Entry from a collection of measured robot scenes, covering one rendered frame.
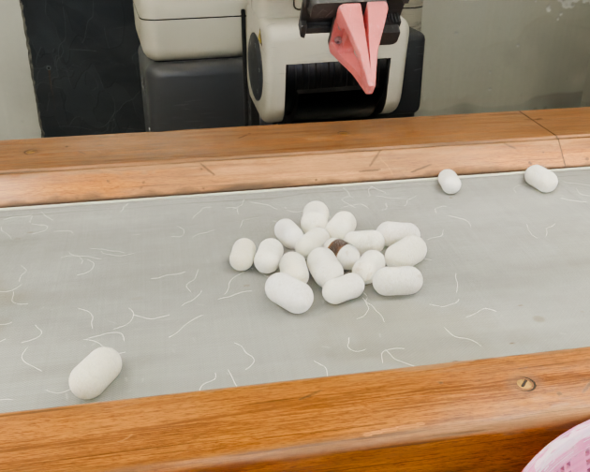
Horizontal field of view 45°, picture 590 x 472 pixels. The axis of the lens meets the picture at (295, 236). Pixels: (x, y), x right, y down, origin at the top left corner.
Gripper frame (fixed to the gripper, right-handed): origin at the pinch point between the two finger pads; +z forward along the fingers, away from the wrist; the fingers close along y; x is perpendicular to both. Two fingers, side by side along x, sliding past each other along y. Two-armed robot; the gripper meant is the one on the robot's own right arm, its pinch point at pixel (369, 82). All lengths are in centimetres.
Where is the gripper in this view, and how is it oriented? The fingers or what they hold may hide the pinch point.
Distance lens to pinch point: 69.0
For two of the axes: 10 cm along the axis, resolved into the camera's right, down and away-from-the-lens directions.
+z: 1.4, 9.2, -3.6
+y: 9.8, -0.9, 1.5
